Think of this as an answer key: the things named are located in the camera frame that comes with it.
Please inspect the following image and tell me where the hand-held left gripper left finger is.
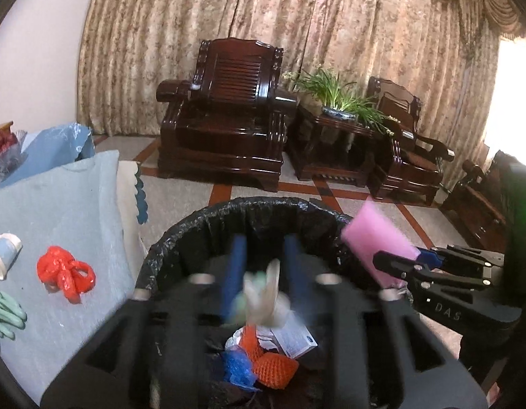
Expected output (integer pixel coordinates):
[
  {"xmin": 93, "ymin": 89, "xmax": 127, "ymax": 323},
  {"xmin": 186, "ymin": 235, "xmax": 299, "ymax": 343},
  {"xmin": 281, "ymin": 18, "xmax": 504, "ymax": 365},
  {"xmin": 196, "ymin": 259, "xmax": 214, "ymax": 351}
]
[{"xmin": 41, "ymin": 233, "xmax": 249, "ymax": 409}]

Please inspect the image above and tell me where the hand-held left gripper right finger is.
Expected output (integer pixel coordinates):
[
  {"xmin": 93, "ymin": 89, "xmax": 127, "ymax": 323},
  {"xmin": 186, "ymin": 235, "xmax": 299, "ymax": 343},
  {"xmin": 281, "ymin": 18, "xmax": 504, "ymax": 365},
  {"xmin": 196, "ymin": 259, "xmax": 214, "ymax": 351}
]
[{"xmin": 283, "ymin": 233, "xmax": 489, "ymax": 409}]

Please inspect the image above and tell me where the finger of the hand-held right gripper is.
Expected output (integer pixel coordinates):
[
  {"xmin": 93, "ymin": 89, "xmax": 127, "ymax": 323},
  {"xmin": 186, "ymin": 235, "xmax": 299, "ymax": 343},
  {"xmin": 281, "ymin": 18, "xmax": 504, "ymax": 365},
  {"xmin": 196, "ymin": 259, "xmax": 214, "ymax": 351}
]
[
  {"xmin": 372, "ymin": 251, "xmax": 496, "ymax": 297},
  {"xmin": 414, "ymin": 245, "xmax": 507, "ymax": 277}
]

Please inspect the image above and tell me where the white plastic wrap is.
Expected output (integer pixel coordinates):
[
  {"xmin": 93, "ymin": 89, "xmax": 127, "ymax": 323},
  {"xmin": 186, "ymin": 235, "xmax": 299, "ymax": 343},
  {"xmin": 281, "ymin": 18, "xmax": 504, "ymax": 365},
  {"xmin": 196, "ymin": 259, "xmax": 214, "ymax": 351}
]
[{"xmin": 239, "ymin": 259, "xmax": 298, "ymax": 333}]

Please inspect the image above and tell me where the pink sponge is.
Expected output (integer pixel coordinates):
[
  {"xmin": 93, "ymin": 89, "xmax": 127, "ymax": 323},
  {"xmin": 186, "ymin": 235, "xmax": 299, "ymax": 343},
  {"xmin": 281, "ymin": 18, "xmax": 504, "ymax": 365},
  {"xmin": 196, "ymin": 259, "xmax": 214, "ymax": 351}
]
[{"xmin": 340, "ymin": 201, "xmax": 420, "ymax": 291}]

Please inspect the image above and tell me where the trash bin with black bag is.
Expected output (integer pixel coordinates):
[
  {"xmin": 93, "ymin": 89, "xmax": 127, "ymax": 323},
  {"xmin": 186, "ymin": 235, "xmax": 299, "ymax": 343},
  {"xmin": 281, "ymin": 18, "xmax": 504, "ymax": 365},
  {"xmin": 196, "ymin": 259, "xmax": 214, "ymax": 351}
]
[{"xmin": 135, "ymin": 196, "xmax": 417, "ymax": 409}]

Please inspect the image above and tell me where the small white carton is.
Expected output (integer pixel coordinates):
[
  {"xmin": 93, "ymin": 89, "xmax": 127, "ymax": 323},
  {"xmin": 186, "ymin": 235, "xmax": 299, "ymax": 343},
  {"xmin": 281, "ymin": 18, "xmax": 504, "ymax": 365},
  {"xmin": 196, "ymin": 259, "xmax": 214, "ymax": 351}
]
[{"xmin": 269, "ymin": 319, "xmax": 318, "ymax": 359}]

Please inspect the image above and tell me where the orange foam net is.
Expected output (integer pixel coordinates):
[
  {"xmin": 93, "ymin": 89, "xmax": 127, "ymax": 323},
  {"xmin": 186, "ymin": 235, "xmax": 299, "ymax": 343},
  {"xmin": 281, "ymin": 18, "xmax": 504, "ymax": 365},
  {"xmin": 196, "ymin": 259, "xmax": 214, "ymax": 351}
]
[
  {"xmin": 239, "ymin": 326, "xmax": 264, "ymax": 361},
  {"xmin": 252, "ymin": 351, "xmax": 300, "ymax": 390}
]

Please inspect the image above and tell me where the blue plastic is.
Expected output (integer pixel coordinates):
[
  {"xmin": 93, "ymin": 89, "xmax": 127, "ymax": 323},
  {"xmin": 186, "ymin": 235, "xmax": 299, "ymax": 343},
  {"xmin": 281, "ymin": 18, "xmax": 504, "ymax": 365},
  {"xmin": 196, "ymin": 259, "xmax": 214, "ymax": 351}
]
[{"xmin": 222, "ymin": 347, "xmax": 259, "ymax": 388}]

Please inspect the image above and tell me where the red plastic bag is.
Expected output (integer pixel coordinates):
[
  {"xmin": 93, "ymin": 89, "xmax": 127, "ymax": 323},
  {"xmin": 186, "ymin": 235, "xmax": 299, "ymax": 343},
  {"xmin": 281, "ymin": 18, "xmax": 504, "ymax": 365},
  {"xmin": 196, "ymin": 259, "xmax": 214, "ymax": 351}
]
[{"xmin": 36, "ymin": 246, "xmax": 97, "ymax": 305}]

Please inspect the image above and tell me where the white blue paper cup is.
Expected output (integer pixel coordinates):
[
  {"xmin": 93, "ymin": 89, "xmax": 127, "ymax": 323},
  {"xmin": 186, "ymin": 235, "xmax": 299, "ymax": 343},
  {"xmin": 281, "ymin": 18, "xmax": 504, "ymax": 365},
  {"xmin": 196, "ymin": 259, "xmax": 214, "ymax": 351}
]
[{"xmin": 0, "ymin": 233, "xmax": 24, "ymax": 282}]

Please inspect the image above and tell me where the green rubber glove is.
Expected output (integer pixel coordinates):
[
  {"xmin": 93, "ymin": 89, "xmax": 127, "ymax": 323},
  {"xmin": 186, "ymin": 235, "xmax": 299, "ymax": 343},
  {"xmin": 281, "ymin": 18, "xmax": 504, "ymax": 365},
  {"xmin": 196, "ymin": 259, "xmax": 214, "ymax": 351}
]
[{"xmin": 0, "ymin": 292, "xmax": 28, "ymax": 342}]

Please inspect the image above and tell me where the dark wooden bench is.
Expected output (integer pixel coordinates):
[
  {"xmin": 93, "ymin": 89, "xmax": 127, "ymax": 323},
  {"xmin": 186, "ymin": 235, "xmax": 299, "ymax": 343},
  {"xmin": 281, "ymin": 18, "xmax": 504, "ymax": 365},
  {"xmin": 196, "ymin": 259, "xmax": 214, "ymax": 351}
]
[{"xmin": 439, "ymin": 150, "xmax": 508, "ymax": 241}]

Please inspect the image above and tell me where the dark wooden armchair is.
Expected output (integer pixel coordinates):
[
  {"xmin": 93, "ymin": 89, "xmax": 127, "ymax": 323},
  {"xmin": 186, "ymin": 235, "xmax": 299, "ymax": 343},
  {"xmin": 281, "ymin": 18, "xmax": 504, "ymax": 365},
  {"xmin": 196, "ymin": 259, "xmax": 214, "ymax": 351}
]
[
  {"xmin": 366, "ymin": 77, "xmax": 455, "ymax": 207},
  {"xmin": 156, "ymin": 37, "xmax": 298, "ymax": 190}
]

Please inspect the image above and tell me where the dark wooden side table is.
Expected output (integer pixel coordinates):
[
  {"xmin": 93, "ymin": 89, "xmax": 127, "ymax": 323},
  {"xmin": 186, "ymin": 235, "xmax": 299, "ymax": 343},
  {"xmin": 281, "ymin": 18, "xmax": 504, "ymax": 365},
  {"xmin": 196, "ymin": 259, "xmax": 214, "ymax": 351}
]
[{"xmin": 286, "ymin": 104, "xmax": 385, "ymax": 188}]

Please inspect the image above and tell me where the cream scalloped tablecloth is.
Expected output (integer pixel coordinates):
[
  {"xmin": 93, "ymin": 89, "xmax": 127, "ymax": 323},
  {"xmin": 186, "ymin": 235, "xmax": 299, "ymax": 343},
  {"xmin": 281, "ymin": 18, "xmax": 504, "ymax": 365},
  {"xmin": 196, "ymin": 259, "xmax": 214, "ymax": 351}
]
[{"xmin": 116, "ymin": 160, "xmax": 150, "ymax": 273}]

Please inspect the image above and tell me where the potted green plant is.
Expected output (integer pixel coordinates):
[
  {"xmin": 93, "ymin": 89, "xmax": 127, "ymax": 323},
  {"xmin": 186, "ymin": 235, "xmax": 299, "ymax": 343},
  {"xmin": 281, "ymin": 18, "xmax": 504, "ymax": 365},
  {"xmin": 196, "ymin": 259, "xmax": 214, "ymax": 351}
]
[{"xmin": 282, "ymin": 65, "xmax": 396, "ymax": 137}]

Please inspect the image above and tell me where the grey-blue tablecloth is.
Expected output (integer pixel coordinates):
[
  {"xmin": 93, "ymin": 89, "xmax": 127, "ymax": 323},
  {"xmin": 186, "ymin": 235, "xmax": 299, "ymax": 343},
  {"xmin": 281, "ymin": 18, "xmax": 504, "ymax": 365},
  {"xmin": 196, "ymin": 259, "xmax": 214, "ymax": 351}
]
[{"xmin": 0, "ymin": 150, "xmax": 138, "ymax": 405}]

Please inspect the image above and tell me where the bright window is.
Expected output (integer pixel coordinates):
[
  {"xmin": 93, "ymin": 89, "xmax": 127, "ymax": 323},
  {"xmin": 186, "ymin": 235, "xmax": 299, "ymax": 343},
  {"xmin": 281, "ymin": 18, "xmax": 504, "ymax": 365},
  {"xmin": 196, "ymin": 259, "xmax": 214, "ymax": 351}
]
[{"xmin": 482, "ymin": 36, "xmax": 526, "ymax": 167}]

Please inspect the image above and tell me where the blue plastic bag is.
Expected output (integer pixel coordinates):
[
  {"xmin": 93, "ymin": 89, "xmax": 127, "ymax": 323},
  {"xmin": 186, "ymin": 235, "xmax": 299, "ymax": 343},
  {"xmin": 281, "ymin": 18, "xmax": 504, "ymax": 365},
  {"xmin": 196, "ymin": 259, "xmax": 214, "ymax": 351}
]
[{"xmin": 0, "ymin": 123, "xmax": 95, "ymax": 188}]

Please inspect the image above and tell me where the glass fruit bowl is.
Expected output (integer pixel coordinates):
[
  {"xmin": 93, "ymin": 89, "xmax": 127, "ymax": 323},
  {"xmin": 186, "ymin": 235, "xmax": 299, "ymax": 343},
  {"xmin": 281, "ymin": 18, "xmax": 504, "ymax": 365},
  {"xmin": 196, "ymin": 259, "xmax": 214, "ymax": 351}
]
[{"xmin": 0, "ymin": 130, "xmax": 29, "ymax": 188}]

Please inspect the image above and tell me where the beige floral curtain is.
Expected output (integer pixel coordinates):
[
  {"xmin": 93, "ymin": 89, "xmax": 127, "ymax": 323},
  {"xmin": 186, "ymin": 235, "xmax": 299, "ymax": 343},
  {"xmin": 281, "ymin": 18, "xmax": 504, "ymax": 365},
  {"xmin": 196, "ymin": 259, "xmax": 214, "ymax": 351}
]
[{"xmin": 76, "ymin": 0, "xmax": 523, "ymax": 154}]

